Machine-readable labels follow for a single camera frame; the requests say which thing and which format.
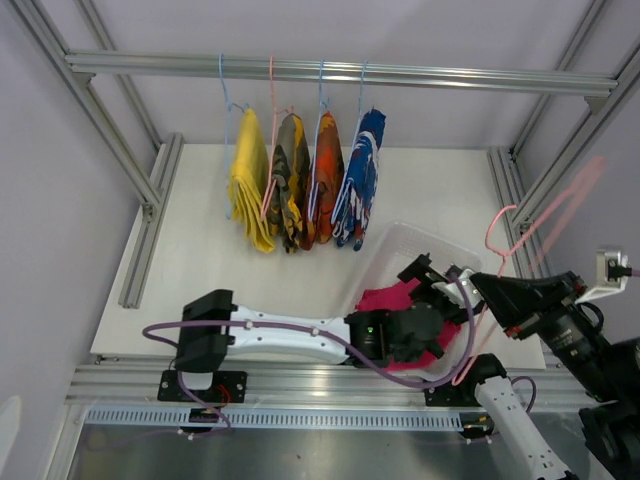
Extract pink wire hanger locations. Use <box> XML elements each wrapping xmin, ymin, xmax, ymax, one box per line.
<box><xmin>451</xmin><ymin>156</ymin><xmax>606</xmax><ymax>386</ymax></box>

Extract yellow trousers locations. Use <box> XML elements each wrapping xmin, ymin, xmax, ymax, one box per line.
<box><xmin>227</xmin><ymin>108</ymin><xmax>275</xmax><ymax>254</ymax></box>

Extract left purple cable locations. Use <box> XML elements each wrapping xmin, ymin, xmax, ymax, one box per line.
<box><xmin>142</xmin><ymin>272</ymin><xmax>476</xmax><ymax>441</ymax></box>

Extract orange camouflage trousers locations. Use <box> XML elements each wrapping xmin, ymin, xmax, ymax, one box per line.
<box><xmin>300</xmin><ymin>111</ymin><xmax>344</xmax><ymax>250</ymax></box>

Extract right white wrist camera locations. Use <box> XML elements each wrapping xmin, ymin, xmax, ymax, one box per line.
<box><xmin>576</xmin><ymin>247</ymin><xmax>633</xmax><ymax>304</ymax></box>

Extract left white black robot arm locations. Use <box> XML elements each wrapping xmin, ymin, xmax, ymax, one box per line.
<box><xmin>143</xmin><ymin>255</ymin><xmax>484</xmax><ymax>401</ymax></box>

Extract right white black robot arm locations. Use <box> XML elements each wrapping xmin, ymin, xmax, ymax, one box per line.
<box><xmin>424</xmin><ymin>272</ymin><xmax>639</xmax><ymax>479</ymax></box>

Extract blue hanger with blue trousers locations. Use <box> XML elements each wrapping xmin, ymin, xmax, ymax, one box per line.
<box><xmin>331</xmin><ymin>60</ymin><xmax>369</xmax><ymax>247</ymax></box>

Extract aluminium hanging rail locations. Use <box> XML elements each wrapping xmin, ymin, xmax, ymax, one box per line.
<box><xmin>65</xmin><ymin>50</ymin><xmax>619</xmax><ymax>98</ymax></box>

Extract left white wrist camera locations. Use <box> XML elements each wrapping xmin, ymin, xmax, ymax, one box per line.
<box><xmin>432</xmin><ymin>268</ymin><xmax>485</xmax><ymax>313</ymax></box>

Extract blue white patterned trousers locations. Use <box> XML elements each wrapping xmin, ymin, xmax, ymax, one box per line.
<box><xmin>331</xmin><ymin>108</ymin><xmax>386</xmax><ymax>251</ymax></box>

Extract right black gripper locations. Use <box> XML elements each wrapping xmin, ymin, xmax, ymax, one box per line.
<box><xmin>471</xmin><ymin>267</ymin><xmax>624</xmax><ymax>399</ymax></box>

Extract white slotted cable duct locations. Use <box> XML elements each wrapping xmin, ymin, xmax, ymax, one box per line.
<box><xmin>85</xmin><ymin>406</ymin><xmax>463</xmax><ymax>432</ymax></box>

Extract light blue hanger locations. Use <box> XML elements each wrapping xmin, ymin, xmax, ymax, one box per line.
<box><xmin>218</xmin><ymin>53</ymin><xmax>248</xmax><ymax>220</ymax></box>

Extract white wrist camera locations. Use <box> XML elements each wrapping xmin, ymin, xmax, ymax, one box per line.
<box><xmin>576</xmin><ymin>247</ymin><xmax>633</xmax><ymax>304</ymax></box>
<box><xmin>432</xmin><ymin>268</ymin><xmax>485</xmax><ymax>313</ymax></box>

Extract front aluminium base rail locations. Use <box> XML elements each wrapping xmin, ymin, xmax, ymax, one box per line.
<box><xmin>64</xmin><ymin>357</ymin><xmax>595</xmax><ymax>413</ymax></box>

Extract aluminium frame structure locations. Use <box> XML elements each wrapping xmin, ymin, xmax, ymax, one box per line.
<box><xmin>0</xmin><ymin>0</ymin><xmax>640</xmax><ymax>480</ymax></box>

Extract pink trousers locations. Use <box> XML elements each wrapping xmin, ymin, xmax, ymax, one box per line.
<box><xmin>355</xmin><ymin>280</ymin><xmax>461</xmax><ymax>372</ymax></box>

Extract green camouflage trousers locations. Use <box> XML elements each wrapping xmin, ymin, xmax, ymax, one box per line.
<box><xmin>266</xmin><ymin>113</ymin><xmax>310</xmax><ymax>254</ymax></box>

